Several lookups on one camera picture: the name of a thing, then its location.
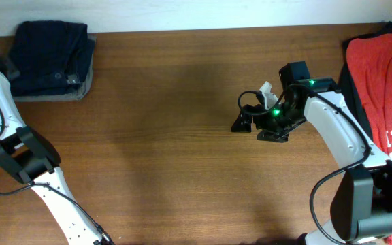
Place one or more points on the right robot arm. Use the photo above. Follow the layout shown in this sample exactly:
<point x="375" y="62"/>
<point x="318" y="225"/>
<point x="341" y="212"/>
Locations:
<point x="361" y="210"/>

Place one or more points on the black garment under pile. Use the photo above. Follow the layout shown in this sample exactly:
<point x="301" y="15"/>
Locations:
<point x="347" y="85"/>

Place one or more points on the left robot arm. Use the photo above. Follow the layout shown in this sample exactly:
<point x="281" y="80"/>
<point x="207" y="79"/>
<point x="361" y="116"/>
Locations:
<point x="33" y="161"/>

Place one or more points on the red printed t-shirt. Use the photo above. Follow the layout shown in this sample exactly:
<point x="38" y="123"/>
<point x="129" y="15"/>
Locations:
<point x="370" y="64"/>

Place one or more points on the navy blue shorts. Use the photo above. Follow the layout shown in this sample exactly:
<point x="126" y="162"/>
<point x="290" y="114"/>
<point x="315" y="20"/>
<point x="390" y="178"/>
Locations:
<point x="44" y="52"/>

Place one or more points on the folded grey shorts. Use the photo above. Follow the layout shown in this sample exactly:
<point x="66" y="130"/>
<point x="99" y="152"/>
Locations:
<point x="78" y="83"/>

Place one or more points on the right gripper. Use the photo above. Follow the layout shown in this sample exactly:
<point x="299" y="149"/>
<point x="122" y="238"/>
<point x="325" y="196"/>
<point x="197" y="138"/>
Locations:
<point x="279" y="135"/>

